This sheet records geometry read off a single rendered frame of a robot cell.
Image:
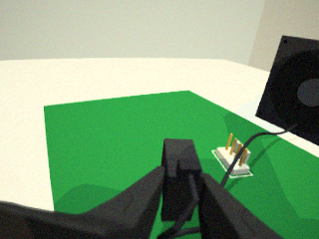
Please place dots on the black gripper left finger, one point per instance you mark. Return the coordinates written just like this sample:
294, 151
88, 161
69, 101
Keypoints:
128, 215

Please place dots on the black plug with cable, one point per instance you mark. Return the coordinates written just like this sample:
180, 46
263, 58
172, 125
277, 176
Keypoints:
183, 178

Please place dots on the dark grey cooling fan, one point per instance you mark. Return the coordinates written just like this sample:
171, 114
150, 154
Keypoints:
291, 94

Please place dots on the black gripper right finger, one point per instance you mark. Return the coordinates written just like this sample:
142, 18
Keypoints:
222, 216

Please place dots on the green circuit board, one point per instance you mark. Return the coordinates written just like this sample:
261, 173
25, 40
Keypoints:
98, 148

